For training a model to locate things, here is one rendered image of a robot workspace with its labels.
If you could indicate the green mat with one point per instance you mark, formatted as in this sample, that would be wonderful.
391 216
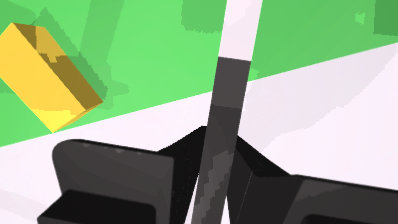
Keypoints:
137 54

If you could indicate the yellow rectangular block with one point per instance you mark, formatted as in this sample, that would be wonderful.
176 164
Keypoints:
38 70

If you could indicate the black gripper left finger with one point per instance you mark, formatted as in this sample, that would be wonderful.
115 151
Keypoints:
165 178

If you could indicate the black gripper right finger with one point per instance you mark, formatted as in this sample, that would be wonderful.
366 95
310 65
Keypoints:
261 192

